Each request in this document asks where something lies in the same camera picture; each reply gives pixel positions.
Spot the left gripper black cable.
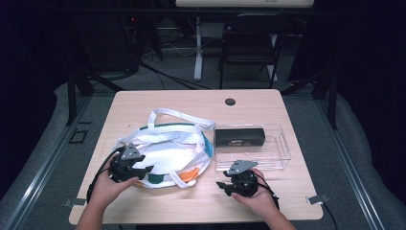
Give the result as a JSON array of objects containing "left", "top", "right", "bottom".
[{"left": 86, "top": 146, "right": 126, "bottom": 205}]

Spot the white desk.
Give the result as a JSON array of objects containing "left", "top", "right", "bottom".
[{"left": 174, "top": 0, "right": 317, "bottom": 82}]

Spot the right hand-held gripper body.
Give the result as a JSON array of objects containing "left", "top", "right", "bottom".
[{"left": 222, "top": 159, "right": 259, "bottom": 198}]

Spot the black computer tower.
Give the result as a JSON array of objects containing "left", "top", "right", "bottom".
[{"left": 79, "top": 11, "right": 142, "bottom": 74}]

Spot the grey metal table clip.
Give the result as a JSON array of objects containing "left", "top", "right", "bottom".
[
  {"left": 62, "top": 197, "right": 88, "bottom": 208},
  {"left": 306, "top": 193, "right": 330, "bottom": 206}
]

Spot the aluminium floor rail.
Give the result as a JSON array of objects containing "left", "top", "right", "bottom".
[
  {"left": 313, "top": 95, "right": 386, "bottom": 230},
  {"left": 2, "top": 95, "right": 94, "bottom": 230}
]

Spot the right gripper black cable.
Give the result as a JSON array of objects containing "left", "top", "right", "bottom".
[{"left": 251, "top": 172, "right": 281, "bottom": 211}]

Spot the white green orange tote bag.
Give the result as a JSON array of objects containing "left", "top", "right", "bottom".
[{"left": 112, "top": 107, "right": 216, "bottom": 190}]

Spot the black metal stand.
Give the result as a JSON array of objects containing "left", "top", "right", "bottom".
[
  {"left": 280, "top": 63, "right": 339, "bottom": 130},
  {"left": 64, "top": 66, "right": 126, "bottom": 127}
]

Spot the black floor cable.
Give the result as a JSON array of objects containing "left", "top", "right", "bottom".
[{"left": 138, "top": 61, "right": 213, "bottom": 91}]

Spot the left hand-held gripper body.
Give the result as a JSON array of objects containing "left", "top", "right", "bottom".
[{"left": 109, "top": 142, "right": 144, "bottom": 184}]

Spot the black clip cable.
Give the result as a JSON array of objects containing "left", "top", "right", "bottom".
[{"left": 321, "top": 202, "right": 339, "bottom": 230}]

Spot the clear plastic box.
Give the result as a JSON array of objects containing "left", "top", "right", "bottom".
[{"left": 213, "top": 123, "right": 292, "bottom": 173}]

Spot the person's right hand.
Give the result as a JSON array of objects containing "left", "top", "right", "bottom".
[{"left": 230, "top": 168, "right": 281, "bottom": 222}]

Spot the black rectangular case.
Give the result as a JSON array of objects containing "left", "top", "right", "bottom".
[{"left": 214, "top": 127, "right": 267, "bottom": 149}]

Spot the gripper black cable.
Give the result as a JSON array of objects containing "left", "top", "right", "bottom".
[
  {"left": 251, "top": 172, "right": 281, "bottom": 211},
  {"left": 86, "top": 146, "right": 126, "bottom": 205}
]

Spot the person's left hand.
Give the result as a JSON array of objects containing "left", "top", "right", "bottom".
[{"left": 89, "top": 155, "right": 141, "bottom": 209}]

